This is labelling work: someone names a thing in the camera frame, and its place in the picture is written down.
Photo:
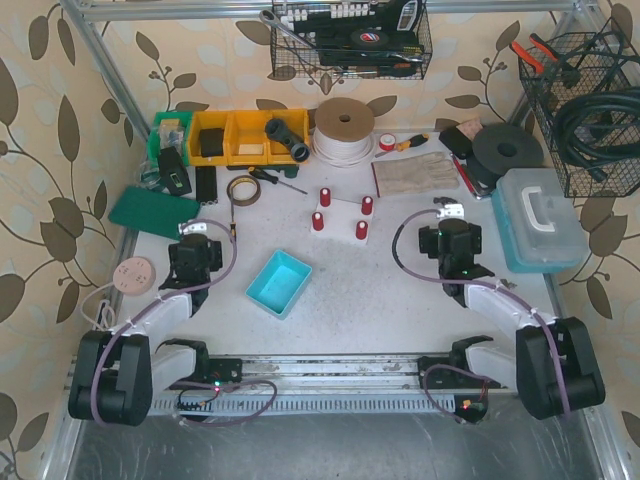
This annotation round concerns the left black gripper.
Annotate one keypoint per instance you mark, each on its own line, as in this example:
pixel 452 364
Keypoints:
pixel 214 255

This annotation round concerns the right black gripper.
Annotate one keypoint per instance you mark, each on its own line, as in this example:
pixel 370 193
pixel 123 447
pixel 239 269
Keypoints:
pixel 426 241

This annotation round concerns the small orange-black screwdriver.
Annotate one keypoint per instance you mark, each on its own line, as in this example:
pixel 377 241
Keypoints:
pixel 233 225

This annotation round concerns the large red spring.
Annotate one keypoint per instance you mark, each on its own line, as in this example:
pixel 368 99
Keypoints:
pixel 361 230
pixel 367 205
pixel 325 197

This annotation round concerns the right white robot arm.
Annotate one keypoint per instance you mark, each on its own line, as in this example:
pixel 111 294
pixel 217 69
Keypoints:
pixel 548 360

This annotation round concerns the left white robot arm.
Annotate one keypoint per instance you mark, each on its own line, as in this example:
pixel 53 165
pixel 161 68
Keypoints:
pixel 119 370

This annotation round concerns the teal spring tray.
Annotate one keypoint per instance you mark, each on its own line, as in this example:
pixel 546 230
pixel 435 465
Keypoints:
pixel 279 284

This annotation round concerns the steel claw hammer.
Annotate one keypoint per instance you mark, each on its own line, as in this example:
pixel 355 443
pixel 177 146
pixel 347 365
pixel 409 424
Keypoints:
pixel 443 201

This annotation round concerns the red utility knife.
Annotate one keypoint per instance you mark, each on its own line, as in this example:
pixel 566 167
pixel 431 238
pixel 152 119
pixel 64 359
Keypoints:
pixel 476 189

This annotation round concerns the green flat case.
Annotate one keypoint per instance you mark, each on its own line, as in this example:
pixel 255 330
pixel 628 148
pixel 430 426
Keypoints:
pixel 153 212

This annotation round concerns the beige work glove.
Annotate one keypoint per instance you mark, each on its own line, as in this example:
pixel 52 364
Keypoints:
pixel 420 174

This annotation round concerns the teal clear storage box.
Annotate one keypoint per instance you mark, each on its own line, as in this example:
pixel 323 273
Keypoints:
pixel 537 224

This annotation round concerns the black aluminium profile block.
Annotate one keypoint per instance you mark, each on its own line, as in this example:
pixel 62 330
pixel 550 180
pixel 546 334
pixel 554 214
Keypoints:
pixel 206 185

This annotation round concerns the brown packing tape roll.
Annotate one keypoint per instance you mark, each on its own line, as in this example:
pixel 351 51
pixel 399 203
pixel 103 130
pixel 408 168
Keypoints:
pixel 243 190

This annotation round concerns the black meter device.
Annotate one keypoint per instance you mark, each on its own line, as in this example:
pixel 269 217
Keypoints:
pixel 173 173

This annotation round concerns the black case with sponge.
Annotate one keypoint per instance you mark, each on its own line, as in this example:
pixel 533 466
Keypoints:
pixel 458 139

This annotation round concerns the black disc spool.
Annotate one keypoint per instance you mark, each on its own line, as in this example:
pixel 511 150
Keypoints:
pixel 497 148

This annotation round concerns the black-yellow flathead screwdriver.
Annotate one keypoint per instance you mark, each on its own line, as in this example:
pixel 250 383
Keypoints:
pixel 261 174

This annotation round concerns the yellow-black bit driver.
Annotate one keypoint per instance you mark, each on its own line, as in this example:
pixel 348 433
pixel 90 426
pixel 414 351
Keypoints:
pixel 414 141

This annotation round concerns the black block in bin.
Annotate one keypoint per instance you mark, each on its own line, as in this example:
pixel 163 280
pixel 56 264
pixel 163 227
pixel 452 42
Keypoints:
pixel 211 142

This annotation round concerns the red white tape roll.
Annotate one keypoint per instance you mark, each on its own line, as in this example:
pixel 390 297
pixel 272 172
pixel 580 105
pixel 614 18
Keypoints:
pixel 387 142

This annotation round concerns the yellow storage bins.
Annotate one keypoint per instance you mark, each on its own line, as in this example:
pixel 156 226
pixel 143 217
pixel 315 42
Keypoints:
pixel 244 140

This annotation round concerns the green storage bin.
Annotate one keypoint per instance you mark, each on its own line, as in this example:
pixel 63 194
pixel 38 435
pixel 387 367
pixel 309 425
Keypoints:
pixel 169 130

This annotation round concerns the grey plastic pipe fitting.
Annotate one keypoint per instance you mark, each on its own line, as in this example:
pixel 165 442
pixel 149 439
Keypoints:
pixel 277 130

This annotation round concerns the white four-peg base plate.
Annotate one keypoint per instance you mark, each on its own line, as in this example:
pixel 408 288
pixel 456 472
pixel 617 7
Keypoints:
pixel 340 220

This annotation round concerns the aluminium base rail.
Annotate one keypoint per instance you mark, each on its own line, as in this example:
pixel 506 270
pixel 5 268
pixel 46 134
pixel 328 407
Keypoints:
pixel 240 390

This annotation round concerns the white cable spool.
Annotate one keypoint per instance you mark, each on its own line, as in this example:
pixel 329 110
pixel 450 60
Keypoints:
pixel 343 135

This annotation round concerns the orange-handled pliers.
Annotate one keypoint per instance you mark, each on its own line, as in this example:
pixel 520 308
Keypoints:
pixel 528 55

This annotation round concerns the right wire basket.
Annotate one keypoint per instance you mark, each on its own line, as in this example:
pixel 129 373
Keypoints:
pixel 588 112

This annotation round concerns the wire basket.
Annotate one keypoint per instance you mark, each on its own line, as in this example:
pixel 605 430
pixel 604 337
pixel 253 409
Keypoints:
pixel 331 40
pixel 588 112

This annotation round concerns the top wire basket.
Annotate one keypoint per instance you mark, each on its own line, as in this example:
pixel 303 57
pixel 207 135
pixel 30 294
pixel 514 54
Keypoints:
pixel 331 40

